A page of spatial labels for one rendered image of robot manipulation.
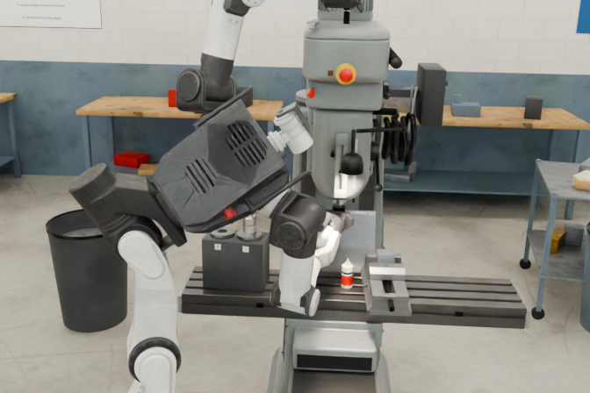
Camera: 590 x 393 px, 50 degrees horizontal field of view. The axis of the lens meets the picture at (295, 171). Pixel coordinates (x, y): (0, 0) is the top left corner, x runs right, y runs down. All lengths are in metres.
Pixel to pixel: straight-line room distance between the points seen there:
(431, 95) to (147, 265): 1.22
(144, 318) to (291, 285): 0.41
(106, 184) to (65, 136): 5.40
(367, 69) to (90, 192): 0.85
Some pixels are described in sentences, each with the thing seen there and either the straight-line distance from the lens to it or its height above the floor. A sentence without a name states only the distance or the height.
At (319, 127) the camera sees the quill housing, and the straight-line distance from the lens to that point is 2.09.
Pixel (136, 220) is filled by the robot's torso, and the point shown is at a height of 1.43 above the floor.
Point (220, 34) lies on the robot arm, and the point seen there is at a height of 1.88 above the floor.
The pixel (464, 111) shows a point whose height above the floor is 0.93.
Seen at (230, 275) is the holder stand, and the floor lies 1.02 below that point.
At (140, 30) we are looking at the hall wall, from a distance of 6.61.
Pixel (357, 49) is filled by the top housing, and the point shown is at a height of 1.83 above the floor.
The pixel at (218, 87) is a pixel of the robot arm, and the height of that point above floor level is 1.74.
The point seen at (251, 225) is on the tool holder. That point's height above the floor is 1.20.
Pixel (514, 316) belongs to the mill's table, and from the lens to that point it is 2.39.
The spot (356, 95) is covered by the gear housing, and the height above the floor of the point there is 1.68.
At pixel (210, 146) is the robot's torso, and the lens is 1.56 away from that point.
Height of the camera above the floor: 2.02
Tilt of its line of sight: 17 degrees down
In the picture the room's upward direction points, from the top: 1 degrees clockwise
